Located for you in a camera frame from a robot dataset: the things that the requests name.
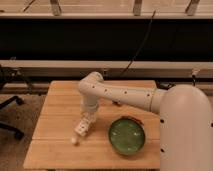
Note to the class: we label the wooden folding table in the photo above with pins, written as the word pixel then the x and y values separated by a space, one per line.
pixel 51 146

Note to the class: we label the green ceramic bowl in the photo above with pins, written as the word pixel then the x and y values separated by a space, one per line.
pixel 126 135

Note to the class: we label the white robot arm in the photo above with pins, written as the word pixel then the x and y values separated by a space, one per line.
pixel 186 128

